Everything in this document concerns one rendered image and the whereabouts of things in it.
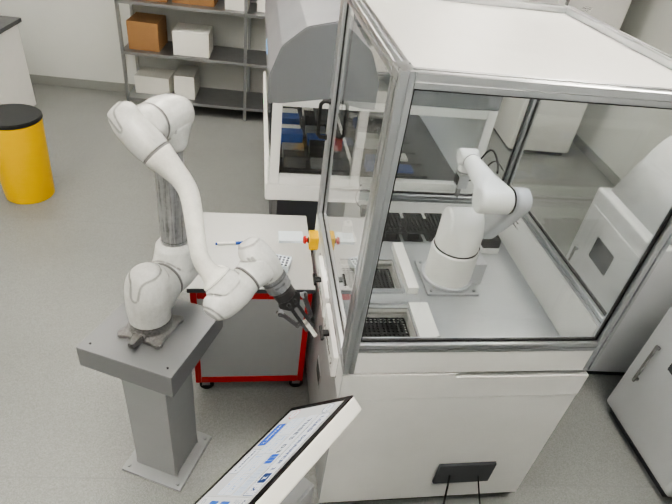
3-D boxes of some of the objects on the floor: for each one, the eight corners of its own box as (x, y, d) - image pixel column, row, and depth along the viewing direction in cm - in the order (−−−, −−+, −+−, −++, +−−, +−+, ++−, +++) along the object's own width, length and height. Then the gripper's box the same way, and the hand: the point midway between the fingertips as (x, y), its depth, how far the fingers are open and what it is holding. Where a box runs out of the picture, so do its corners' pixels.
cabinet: (316, 513, 234) (336, 403, 187) (301, 343, 315) (313, 236, 267) (512, 501, 250) (578, 397, 202) (450, 342, 331) (487, 240, 283)
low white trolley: (194, 395, 277) (186, 288, 231) (204, 313, 325) (199, 211, 280) (302, 392, 286) (315, 289, 241) (296, 313, 335) (306, 215, 289)
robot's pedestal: (121, 470, 240) (95, 359, 194) (158, 418, 263) (142, 309, 218) (180, 492, 235) (166, 384, 189) (212, 437, 258) (207, 330, 213)
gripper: (268, 304, 171) (304, 350, 183) (300, 280, 174) (333, 327, 185) (262, 295, 178) (296, 341, 190) (292, 272, 180) (324, 319, 192)
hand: (309, 328), depth 186 cm, fingers closed
